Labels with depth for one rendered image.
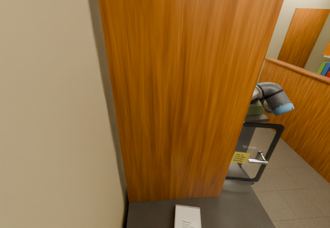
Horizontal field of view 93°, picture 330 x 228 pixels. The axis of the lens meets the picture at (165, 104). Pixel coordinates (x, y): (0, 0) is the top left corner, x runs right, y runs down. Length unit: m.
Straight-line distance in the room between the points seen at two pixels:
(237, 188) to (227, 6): 0.93
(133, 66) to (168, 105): 0.18
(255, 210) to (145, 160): 0.64
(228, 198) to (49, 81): 0.98
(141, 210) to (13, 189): 0.76
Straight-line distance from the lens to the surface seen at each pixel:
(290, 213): 2.44
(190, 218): 0.91
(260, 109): 1.87
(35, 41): 0.29
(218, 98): 0.59
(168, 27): 0.48
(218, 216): 0.99
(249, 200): 1.10
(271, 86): 1.21
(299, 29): 5.56
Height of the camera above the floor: 1.80
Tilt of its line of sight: 29 degrees down
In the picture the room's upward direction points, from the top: 2 degrees clockwise
